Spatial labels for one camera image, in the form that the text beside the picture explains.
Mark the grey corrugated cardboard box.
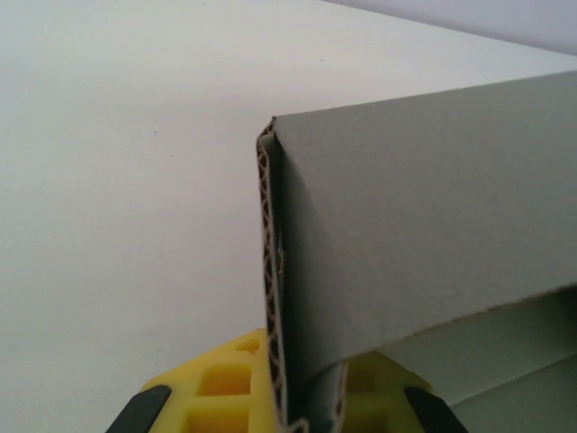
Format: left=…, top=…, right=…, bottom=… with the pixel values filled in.
left=253, top=69, right=577, bottom=433

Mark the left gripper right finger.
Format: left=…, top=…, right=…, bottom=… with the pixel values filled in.
left=343, top=350, right=462, bottom=433

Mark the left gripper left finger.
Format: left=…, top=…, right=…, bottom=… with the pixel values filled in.
left=106, top=327, right=272, bottom=433

